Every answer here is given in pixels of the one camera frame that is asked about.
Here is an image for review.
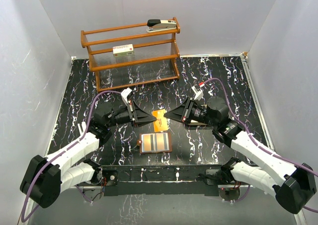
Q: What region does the purple cable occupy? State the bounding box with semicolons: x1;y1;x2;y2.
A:
198;77;318;214
19;90;125;223

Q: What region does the orange credit card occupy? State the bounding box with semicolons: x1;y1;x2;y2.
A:
152;109;168;132

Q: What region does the yellow VIP credit card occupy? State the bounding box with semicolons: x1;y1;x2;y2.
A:
156;133;169;151

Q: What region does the beige oval tray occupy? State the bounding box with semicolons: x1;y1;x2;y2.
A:
187;120;209;126

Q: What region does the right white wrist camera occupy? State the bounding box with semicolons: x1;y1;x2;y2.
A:
191;85;203;101

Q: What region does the black and beige stapler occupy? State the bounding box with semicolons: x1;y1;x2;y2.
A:
146;19;177;33

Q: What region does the brown leather card holder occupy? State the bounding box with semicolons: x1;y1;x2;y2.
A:
137;132;172;154

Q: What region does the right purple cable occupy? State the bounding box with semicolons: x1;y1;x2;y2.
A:
198;77;318;214

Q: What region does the wooden three-tier shelf rack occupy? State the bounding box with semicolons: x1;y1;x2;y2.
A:
80;17;180;92

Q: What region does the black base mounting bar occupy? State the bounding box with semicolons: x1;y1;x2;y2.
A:
100;164;245;198

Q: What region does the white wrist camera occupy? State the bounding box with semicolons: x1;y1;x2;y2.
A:
191;85;203;101
120;87;133;105

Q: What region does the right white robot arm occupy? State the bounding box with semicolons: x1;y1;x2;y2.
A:
164;97;317;214

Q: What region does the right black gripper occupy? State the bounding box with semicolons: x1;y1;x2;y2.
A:
164;96;218;127

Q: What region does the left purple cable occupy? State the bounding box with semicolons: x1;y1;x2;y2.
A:
19;90;125;223

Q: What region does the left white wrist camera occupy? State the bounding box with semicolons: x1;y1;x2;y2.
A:
120;87;133;105

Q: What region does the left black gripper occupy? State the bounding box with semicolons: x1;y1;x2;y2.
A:
106;100;157;128

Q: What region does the white and red staples box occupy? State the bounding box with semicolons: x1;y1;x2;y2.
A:
112;44;134;57

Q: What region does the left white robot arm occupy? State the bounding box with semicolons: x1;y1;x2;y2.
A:
20;100;156;208

